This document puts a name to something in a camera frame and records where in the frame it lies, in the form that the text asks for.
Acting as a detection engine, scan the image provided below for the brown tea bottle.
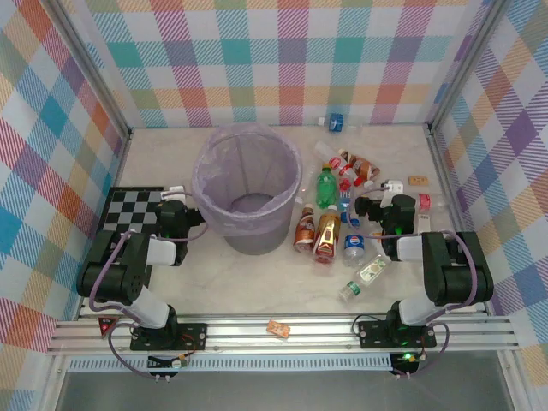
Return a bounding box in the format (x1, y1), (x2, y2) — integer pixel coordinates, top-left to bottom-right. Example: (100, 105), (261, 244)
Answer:
(337, 148), (381, 181)

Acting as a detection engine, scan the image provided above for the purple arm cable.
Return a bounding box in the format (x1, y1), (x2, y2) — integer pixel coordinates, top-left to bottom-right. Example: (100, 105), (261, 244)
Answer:
(348, 182), (479, 380)
(87, 188), (211, 382)

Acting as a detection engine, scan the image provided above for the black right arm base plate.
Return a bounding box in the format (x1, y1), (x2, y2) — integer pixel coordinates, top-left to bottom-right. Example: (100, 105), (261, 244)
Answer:
(357, 320), (438, 350)

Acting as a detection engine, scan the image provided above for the clear bottle green label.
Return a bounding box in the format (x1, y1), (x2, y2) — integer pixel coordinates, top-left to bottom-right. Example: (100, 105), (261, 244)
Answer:
(337, 253), (390, 303)

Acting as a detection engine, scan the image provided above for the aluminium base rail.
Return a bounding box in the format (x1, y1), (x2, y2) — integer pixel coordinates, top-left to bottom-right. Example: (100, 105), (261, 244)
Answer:
(46, 314), (521, 356)

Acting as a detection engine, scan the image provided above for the black grey checkerboard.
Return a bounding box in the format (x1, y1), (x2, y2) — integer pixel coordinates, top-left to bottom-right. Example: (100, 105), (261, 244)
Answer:
(87, 186), (167, 275)

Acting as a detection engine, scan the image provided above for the green soda bottle yellow cap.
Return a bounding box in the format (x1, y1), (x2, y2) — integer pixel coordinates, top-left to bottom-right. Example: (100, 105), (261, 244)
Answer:
(315, 164), (340, 211)

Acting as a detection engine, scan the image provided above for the white bottle red label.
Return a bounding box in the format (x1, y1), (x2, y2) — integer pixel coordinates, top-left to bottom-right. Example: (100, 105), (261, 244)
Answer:
(327, 154), (360, 190)

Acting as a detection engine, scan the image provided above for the aluminium frame post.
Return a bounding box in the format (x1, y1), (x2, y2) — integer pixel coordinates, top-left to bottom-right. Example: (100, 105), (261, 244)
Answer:
(51, 0), (134, 138)
(426, 0), (515, 132)

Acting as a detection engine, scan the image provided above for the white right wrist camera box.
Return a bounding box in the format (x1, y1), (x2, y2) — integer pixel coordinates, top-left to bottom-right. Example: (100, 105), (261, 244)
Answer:
(382, 179), (405, 207)

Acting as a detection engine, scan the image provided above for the left aluminium side rail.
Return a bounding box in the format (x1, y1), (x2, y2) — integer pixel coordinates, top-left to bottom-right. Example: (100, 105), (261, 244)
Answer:
(76, 128), (134, 320)

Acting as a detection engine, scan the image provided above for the small circuit board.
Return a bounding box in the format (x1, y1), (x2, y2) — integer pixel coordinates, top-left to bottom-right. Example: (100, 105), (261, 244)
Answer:
(389, 351), (419, 378)
(147, 353), (189, 382)

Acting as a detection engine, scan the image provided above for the aluminium side rail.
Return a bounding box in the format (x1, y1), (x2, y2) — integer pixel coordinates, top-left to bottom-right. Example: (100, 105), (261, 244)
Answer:
(426, 122), (491, 316)
(76, 128), (134, 320)

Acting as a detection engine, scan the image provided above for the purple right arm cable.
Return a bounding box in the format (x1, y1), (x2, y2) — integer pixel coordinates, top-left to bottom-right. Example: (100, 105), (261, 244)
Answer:
(348, 182), (479, 380)

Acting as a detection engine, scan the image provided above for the purple plastic bin liner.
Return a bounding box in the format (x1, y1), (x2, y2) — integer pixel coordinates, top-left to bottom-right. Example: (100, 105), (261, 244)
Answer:
(191, 122), (303, 235)

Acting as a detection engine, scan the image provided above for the clear Pepsi bottle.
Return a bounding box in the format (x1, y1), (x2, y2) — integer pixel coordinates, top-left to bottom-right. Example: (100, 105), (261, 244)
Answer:
(342, 233), (366, 269)

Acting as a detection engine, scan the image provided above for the purple trash bin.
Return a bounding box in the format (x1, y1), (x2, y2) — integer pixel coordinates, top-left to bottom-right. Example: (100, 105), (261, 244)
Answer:
(192, 122), (303, 257)

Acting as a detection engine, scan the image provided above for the right small circuit board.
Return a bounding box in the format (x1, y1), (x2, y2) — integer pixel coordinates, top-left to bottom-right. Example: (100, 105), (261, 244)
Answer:
(389, 351), (419, 378)

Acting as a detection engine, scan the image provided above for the right aluminium side rail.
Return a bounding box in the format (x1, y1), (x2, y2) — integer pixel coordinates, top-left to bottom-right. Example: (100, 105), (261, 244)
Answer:
(426, 122), (491, 316)

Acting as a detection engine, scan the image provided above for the clear bottle blue cap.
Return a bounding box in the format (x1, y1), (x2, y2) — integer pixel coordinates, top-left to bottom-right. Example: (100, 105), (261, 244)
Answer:
(339, 189), (360, 227)

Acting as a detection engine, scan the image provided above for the left small circuit board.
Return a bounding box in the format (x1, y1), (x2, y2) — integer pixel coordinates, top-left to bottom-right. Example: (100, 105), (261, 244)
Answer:
(147, 353), (189, 382)

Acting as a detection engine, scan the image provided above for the right aluminium frame post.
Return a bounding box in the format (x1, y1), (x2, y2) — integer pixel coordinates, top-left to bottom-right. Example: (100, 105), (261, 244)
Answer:
(426, 0), (515, 132)

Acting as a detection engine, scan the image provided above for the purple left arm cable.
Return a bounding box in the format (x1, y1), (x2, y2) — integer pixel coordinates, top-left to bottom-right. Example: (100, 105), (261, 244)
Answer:
(87, 188), (211, 382)

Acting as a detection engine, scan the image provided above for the white slotted cable duct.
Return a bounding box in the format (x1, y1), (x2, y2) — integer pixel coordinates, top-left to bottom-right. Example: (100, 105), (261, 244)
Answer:
(68, 354), (395, 372)

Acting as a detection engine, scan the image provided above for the orange wrapper on rail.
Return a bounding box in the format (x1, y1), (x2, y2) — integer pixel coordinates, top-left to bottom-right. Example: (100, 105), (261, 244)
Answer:
(267, 319), (291, 339)

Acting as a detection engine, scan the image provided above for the gold red label bottle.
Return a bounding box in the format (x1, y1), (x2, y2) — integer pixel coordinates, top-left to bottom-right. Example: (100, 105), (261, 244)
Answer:
(311, 204), (343, 267)

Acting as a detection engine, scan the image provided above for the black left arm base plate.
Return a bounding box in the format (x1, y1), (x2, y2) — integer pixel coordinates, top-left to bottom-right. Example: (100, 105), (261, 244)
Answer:
(130, 323), (209, 352)

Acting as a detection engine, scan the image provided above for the red triangle warning sticker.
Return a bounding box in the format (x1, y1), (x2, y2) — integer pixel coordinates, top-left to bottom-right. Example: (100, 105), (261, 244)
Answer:
(97, 315), (119, 337)

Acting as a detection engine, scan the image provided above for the left aluminium frame post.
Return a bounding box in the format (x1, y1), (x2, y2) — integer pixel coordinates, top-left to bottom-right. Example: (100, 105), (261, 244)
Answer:
(51, 0), (134, 138)

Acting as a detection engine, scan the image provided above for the brown coffee drink bottle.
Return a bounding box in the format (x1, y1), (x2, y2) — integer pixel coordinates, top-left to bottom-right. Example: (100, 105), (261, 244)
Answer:
(292, 202), (317, 254)

